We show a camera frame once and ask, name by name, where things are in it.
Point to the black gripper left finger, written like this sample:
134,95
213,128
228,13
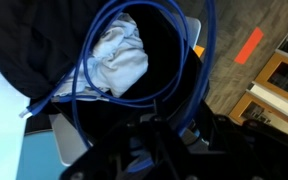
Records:
134,153

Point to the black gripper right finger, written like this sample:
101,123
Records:
250,150

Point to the white cloth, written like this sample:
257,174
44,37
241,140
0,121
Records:
120,63

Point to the large black open backpack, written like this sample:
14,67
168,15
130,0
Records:
34,40

